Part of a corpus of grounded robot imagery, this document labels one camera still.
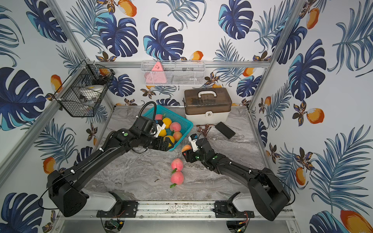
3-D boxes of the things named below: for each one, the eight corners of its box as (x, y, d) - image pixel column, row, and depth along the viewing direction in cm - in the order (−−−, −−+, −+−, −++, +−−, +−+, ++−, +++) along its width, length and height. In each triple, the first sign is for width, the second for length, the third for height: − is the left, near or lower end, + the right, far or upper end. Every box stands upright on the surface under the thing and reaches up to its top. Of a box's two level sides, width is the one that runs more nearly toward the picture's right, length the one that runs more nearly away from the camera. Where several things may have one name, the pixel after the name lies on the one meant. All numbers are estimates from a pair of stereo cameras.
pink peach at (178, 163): (170, 169, 90) (169, 165, 85) (174, 161, 94) (174, 156, 88) (180, 173, 89) (180, 169, 83) (184, 165, 92) (184, 160, 87)
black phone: (229, 139, 104) (229, 137, 102) (214, 127, 111) (215, 125, 109) (235, 134, 107) (236, 132, 105) (220, 123, 114) (221, 121, 112)
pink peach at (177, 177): (171, 185, 84) (170, 182, 80) (172, 173, 88) (171, 170, 84) (183, 185, 84) (183, 182, 80) (183, 173, 88) (183, 170, 84)
